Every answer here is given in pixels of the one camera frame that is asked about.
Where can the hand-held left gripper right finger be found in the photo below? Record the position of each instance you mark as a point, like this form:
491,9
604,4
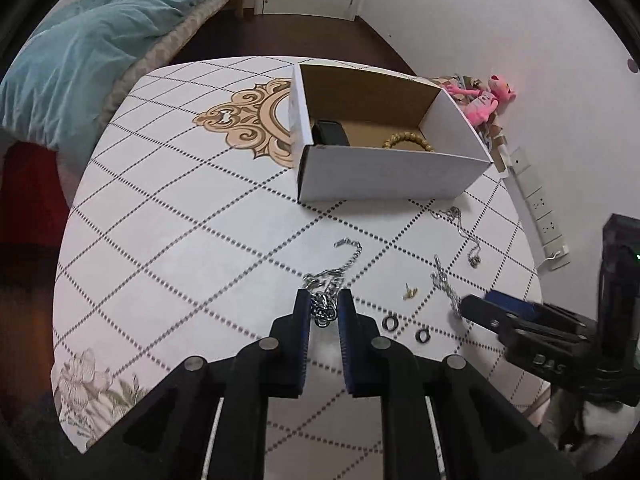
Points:
349,350

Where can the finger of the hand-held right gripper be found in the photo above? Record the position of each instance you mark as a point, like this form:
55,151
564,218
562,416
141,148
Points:
510,301
482,312

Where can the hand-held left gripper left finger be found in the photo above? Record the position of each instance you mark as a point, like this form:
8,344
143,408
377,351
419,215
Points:
301,345

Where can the white cardboard box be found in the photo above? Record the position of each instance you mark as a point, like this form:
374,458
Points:
390,175

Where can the small gold earring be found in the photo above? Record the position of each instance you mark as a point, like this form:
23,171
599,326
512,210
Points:
410,293

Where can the white power strip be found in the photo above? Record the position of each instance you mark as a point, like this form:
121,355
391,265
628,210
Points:
537,205

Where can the white fuzzy cloth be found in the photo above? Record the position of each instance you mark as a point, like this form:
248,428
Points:
595,435

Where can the white patterned tablecloth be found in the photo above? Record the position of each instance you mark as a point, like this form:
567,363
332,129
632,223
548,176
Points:
200,220

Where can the pink plush toy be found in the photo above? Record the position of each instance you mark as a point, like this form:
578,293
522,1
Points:
482,105

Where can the black watch band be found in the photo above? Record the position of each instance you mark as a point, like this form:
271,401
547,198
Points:
330,132

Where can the red cloth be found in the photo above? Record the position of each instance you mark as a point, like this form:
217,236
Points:
30,190

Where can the teal blanket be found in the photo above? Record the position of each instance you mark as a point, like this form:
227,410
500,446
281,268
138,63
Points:
90,50

